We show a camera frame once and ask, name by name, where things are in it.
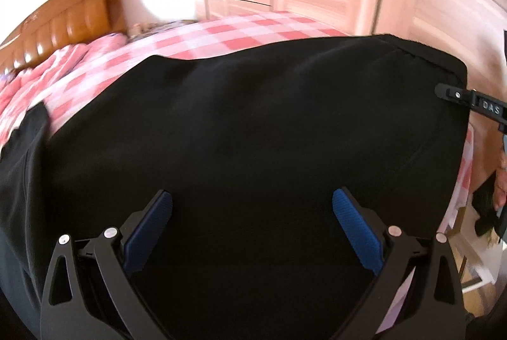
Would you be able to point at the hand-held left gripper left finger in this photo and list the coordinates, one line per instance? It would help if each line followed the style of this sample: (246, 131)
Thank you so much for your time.
(152, 219)

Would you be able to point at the black pants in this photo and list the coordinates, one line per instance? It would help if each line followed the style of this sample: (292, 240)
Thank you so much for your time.
(237, 126)

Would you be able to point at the pink quilt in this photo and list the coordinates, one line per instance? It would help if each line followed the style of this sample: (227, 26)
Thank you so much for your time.
(59, 67)

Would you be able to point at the person's right hand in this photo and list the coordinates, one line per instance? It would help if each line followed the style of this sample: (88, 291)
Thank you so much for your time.
(501, 185)

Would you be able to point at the pink checked bed sheet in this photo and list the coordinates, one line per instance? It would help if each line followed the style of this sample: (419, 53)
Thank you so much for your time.
(237, 29)

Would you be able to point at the white furniture piece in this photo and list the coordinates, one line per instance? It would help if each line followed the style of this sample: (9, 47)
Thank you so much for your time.
(473, 261)

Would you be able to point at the nightstand with floral cloth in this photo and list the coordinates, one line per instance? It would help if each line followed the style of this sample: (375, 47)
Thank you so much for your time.
(158, 27)

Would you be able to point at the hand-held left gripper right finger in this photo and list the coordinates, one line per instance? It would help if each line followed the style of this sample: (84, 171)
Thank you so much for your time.
(354, 223)

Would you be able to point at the wooden headboard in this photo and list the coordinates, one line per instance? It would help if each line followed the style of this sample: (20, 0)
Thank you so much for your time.
(67, 23)

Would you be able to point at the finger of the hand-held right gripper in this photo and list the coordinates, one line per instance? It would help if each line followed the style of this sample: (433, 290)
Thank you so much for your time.
(451, 92)

